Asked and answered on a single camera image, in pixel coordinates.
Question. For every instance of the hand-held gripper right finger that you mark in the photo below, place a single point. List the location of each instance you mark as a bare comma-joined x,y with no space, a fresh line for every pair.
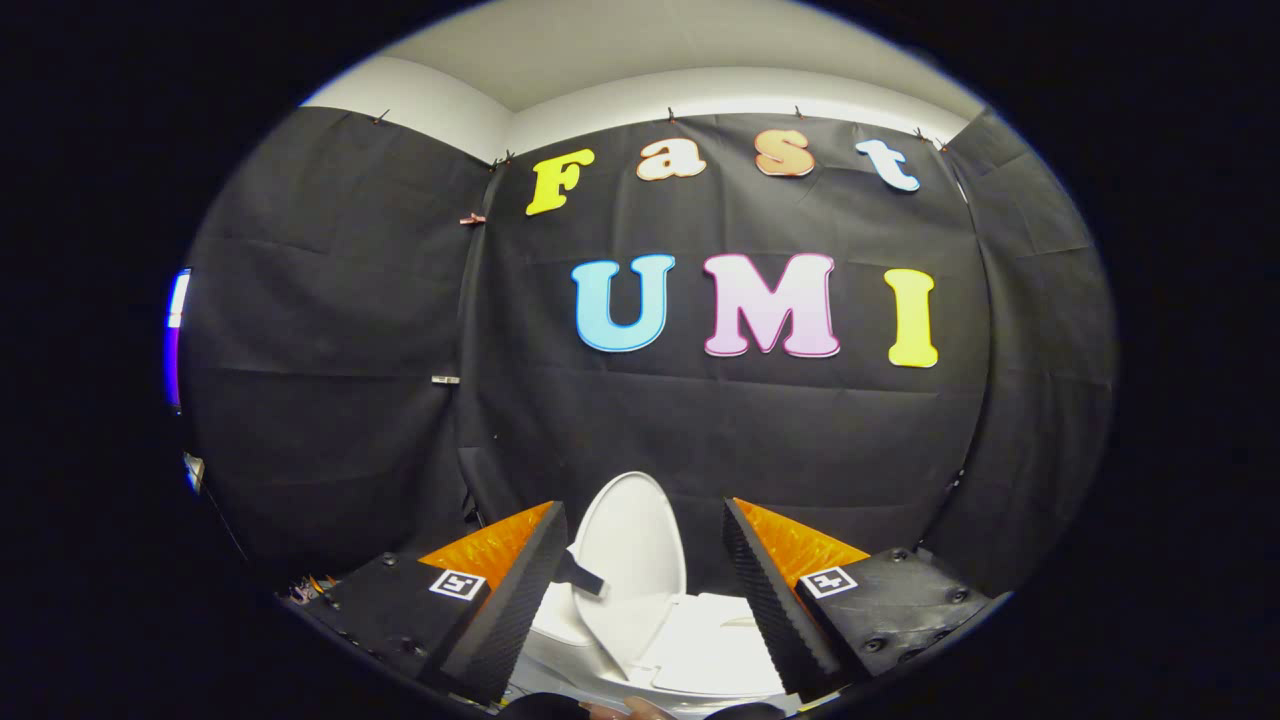
775,610

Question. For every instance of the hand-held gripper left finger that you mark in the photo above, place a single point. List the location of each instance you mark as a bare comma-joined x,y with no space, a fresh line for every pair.
510,620

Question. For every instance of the white toilet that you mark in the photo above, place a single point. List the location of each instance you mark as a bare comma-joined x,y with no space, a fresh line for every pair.
720,640

